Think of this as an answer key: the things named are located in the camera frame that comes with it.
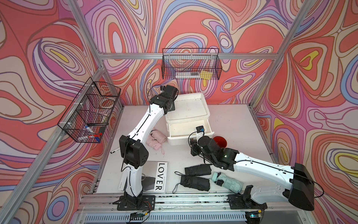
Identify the black wire basket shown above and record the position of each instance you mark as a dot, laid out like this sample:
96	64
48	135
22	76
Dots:
92	106
190	60

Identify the LOVER magazine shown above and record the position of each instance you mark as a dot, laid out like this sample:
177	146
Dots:
151	177

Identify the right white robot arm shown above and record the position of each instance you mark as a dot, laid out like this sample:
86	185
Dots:
293	184

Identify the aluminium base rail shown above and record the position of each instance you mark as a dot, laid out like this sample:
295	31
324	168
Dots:
187	208

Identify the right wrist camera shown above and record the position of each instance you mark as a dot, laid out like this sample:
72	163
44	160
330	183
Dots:
200	132

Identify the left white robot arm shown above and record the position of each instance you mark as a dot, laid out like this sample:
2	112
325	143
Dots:
132	145

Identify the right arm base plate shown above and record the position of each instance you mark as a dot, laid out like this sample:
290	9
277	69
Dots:
237	202

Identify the red metal cup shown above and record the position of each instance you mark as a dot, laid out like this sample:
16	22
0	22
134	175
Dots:
220	141

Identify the black wire basket left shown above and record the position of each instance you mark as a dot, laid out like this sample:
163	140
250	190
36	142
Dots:
92	106

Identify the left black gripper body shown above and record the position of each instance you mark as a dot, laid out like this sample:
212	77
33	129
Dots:
172	106

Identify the black umbrella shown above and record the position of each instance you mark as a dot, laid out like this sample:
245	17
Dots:
193	182
198	170

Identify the red marker in basket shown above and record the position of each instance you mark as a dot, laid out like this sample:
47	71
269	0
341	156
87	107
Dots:
97	137

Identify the yellow sponge in basket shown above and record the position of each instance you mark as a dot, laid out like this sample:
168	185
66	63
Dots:
206	75

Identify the blue marker in basket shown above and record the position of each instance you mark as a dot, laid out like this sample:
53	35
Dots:
89	129

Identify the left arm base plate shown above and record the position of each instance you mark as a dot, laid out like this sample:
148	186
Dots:
129	203

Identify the black wire basket back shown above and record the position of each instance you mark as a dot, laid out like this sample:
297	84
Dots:
190	60

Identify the pink folded umbrella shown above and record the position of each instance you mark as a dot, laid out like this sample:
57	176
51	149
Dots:
156	146
158	136

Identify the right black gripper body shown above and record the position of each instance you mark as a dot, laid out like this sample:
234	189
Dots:
196	150

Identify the clear box in basket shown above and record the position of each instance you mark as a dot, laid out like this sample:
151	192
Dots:
187	75

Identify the white three-drawer cabinet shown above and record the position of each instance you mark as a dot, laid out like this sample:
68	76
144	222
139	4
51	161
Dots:
191	111

